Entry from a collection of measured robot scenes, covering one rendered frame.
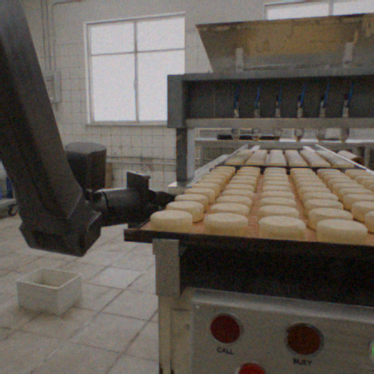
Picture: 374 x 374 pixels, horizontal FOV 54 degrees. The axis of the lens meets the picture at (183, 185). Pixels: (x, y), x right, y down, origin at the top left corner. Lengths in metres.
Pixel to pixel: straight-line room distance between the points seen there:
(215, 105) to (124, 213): 0.70
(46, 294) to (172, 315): 1.78
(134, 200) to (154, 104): 4.30
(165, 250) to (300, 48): 0.87
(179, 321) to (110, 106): 4.74
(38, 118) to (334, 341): 0.36
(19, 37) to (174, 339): 0.36
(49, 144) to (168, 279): 0.19
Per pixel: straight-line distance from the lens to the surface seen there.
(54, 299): 2.19
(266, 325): 0.42
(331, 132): 3.83
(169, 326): 0.48
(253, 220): 0.49
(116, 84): 5.09
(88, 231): 0.48
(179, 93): 1.12
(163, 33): 4.91
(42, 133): 0.37
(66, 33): 5.48
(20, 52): 0.33
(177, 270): 0.41
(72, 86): 5.35
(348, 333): 0.42
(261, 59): 1.17
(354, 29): 1.17
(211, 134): 4.42
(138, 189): 0.57
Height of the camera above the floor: 1.03
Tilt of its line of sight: 9 degrees down
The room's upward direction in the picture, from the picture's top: straight up
